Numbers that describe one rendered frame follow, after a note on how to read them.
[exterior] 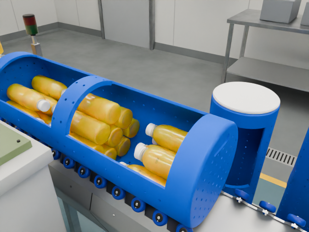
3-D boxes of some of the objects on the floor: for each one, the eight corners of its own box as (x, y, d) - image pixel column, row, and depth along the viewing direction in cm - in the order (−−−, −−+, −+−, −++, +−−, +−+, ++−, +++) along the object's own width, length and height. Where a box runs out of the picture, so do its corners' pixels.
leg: (77, 241, 169) (57, 168, 136) (71, 237, 172) (50, 164, 139) (83, 235, 173) (66, 162, 140) (77, 230, 176) (60, 158, 142)
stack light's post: (67, 182, 212) (34, 45, 153) (64, 179, 214) (30, 43, 155) (71, 178, 215) (40, 43, 156) (68, 176, 217) (36, 42, 158)
